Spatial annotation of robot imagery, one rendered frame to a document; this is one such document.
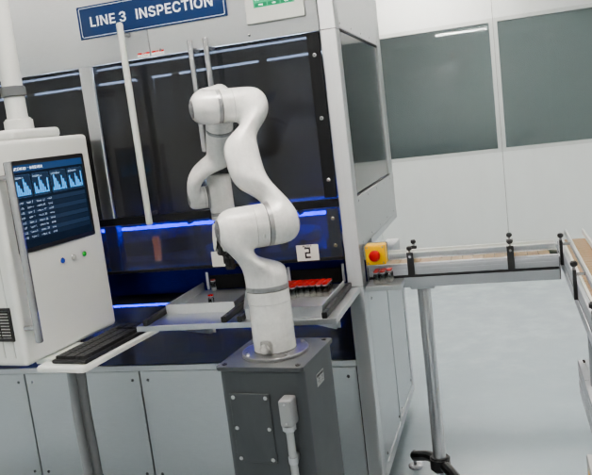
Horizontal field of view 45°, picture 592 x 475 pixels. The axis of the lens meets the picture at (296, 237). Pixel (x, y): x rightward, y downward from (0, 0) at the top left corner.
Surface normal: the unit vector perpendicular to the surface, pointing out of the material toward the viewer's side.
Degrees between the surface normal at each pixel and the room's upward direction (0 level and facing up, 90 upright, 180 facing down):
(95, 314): 90
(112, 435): 90
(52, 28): 90
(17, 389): 90
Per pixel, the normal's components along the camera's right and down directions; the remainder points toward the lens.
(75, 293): 0.92, -0.05
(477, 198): -0.26, 0.18
